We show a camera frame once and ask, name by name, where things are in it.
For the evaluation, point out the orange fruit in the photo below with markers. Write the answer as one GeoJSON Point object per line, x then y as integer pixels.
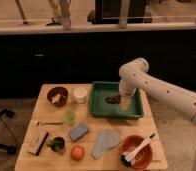
{"type": "Point", "coordinates": [77, 153]}

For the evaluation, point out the orange bowl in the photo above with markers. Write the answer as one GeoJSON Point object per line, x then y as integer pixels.
{"type": "Point", "coordinates": [144, 157]}

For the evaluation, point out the green translucent cup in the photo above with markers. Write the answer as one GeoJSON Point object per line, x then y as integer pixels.
{"type": "Point", "coordinates": [69, 117]}

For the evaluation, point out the blue sponge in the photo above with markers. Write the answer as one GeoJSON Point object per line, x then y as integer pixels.
{"type": "Point", "coordinates": [78, 132]}

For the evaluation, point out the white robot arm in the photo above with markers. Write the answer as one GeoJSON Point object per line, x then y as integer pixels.
{"type": "Point", "coordinates": [134, 75]}

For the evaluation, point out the grey folded cloth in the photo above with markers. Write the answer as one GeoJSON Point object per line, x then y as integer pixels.
{"type": "Point", "coordinates": [105, 141]}

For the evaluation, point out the green vegetable piece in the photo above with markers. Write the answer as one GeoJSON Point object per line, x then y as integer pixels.
{"type": "Point", "coordinates": [56, 144]}

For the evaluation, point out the dark grape bunch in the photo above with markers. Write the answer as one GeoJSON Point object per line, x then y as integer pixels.
{"type": "Point", "coordinates": [115, 99]}

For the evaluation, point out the green plastic tray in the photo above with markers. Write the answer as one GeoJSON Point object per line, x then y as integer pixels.
{"type": "Point", "coordinates": [100, 107]}

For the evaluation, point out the dark red bowl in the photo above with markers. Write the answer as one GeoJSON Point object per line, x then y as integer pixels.
{"type": "Point", "coordinates": [58, 90]}

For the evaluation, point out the white black eraser block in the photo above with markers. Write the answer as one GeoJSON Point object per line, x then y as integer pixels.
{"type": "Point", "coordinates": [36, 143]}

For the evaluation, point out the white black brush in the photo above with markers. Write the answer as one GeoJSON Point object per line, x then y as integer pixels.
{"type": "Point", "coordinates": [128, 157]}

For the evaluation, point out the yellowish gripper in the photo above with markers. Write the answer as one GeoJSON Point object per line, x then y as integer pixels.
{"type": "Point", "coordinates": [125, 102]}

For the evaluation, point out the white item in bowl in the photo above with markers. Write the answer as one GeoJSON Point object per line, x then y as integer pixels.
{"type": "Point", "coordinates": [56, 98]}

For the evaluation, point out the white paper cup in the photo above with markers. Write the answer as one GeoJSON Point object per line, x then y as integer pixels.
{"type": "Point", "coordinates": [80, 94]}

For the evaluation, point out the metal fork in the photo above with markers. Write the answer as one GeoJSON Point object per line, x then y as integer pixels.
{"type": "Point", "coordinates": [41, 123]}

